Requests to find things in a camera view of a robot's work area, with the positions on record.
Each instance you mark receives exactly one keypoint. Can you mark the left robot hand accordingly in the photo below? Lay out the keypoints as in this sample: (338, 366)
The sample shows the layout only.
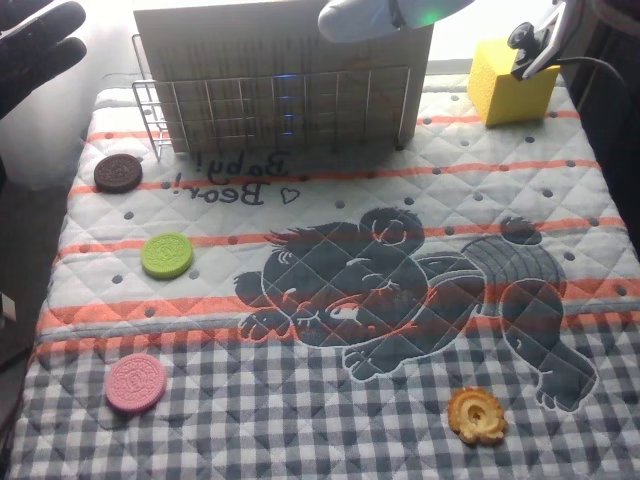
(30, 65)

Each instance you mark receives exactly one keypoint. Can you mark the beige cardboard box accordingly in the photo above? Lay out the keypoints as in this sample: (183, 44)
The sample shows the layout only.
(250, 45)

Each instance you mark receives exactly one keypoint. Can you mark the brown sandwich cookie toy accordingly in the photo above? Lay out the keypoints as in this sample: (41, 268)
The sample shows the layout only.
(118, 173)

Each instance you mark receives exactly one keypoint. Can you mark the green sandwich cookie toy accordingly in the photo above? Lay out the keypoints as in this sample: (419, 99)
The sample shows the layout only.
(167, 255)

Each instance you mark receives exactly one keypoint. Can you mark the pink sandwich cookie toy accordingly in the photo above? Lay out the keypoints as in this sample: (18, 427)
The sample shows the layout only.
(135, 382)

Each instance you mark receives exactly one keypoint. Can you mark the grey quilt with printed bear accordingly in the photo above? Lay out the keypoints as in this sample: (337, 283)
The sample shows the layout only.
(300, 450)

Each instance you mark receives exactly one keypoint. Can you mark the yellow foam block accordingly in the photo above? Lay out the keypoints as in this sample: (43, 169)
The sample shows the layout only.
(510, 95)

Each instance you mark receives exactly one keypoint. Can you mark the swirl butter cookie toy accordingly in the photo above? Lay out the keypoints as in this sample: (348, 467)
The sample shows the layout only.
(477, 415)

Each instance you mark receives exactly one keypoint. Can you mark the black camera on white bracket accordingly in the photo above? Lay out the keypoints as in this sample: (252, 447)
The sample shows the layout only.
(520, 36)

